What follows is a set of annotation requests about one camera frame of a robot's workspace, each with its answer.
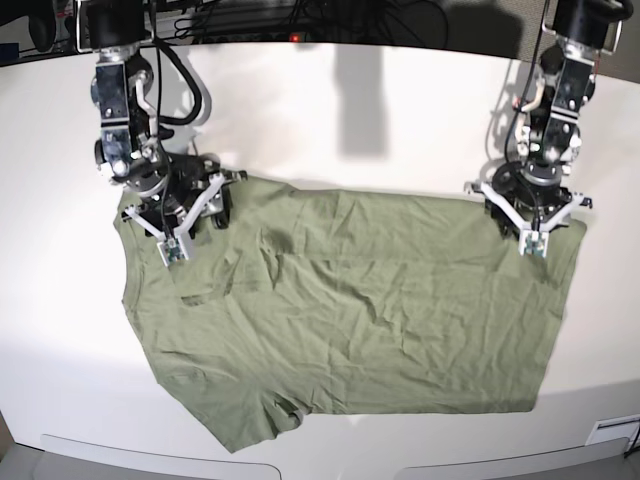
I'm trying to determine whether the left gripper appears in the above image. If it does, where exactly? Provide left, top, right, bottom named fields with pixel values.
left=487, top=187, right=573, bottom=240

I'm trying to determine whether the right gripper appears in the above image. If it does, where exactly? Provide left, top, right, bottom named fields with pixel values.
left=139, top=154, right=233, bottom=238

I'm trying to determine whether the green T-shirt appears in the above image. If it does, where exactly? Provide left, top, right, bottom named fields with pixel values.
left=114, top=178, right=587, bottom=452

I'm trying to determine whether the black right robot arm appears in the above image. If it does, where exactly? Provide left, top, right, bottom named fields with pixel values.
left=75, top=1, right=242, bottom=239

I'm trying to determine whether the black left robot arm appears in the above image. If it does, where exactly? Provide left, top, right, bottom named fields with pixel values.
left=479, top=1, right=634, bottom=256

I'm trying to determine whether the black chair wheel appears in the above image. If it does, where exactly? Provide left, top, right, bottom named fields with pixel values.
left=28, top=9, right=56, bottom=53

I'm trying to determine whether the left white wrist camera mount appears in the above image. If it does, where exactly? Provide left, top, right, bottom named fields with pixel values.
left=465, top=182, right=593, bottom=258

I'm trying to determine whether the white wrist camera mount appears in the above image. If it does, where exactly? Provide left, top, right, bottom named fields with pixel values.
left=122, top=169, right=248, bottom=267
left=465, top=182, right=593, bottom=258

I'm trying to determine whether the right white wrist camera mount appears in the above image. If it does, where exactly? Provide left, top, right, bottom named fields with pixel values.
left=122, top=169, right=248, bottom=267

